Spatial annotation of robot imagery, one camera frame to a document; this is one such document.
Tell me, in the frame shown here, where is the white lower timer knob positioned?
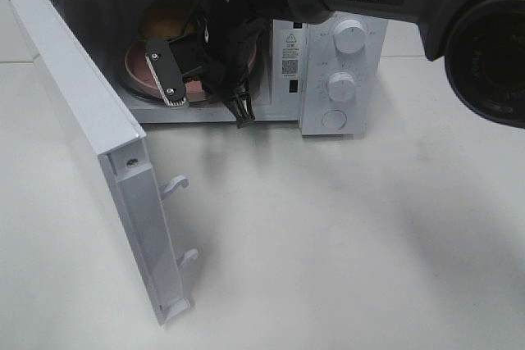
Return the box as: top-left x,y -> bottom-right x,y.
326,72 -> 357,102

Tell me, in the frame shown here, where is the white warning label sticker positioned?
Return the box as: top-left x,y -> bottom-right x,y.
279,29 -> 304,78

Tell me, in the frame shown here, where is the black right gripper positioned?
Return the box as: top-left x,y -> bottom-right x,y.
145,0 -> 298,128

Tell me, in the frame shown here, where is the pink round plate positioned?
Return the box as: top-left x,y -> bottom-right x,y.
124,34 -> 250,107

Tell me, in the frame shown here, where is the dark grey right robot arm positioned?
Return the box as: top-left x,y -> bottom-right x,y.
145,0 -> 524,128

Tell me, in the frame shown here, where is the white microwave oven body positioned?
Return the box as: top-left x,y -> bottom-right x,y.
51,0 -> 387,135

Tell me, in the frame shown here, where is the round white door-release button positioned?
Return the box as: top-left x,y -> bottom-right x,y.
322,110 -> 347,130

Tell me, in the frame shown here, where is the white upper power knob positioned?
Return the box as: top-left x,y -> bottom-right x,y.
333,19 -> 368,54

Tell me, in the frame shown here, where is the burger with lettuce and tomato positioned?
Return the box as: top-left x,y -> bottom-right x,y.
139,0 -> 196,40

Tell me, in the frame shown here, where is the white microwave door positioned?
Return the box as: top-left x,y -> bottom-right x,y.
8,0 -> 199,325

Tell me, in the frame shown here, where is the glass microwave turntable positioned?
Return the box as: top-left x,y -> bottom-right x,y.
112,56 -> 271,107

